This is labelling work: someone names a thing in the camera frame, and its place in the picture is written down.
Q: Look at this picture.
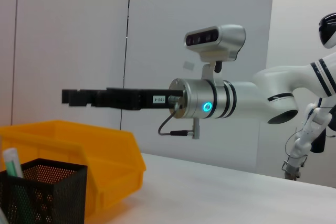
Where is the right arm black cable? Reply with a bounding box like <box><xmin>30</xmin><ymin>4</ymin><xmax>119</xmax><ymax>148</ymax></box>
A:
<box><xmin>158</xmin><ymin>97</ymin><xmax>202</xmax><ymax>140</ymax></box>

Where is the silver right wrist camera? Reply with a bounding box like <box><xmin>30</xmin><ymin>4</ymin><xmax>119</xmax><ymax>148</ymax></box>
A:
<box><xmin>184</xmin><ymin>24</ymin><xmax>247</xmax><ymax>86</ymax></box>

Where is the white robot limb with cables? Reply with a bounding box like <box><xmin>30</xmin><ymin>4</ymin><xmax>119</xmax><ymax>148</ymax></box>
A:
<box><xmin>282</xmin><ymin>98</ymin><xmax>333</xmax><ymax>182</ymax></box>

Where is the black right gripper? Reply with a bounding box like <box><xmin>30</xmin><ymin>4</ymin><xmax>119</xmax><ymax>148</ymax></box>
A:
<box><xmin>62</xmin><ymin>87</ymin><xmax>184</xmax><ymax>111</ymax></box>

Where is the yellow plastic bin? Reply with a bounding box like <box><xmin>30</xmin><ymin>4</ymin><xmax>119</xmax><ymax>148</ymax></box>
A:
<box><xmin>0</xmin><ymin>120</ymin><xmax>147</xmax><ymax>217</ymax></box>

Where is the black mesh pen holder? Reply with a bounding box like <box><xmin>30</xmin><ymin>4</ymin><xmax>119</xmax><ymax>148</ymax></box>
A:
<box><xmin>0</xmin><ymin>158</ymin><xmax>88</xmax><ymax>224</ymax></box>

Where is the green pen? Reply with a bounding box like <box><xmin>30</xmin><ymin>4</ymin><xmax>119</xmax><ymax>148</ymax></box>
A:
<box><xmin>2</xmin><ymin>147</ymin><xmax>26</xmax><ymax>183</ymax></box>

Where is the black white robot head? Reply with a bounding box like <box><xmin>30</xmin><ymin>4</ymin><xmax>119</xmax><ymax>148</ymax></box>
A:
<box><xmin>318</xmin><ymin>12</ymin><xmax>336</xmax><ymax>50</ymax></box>

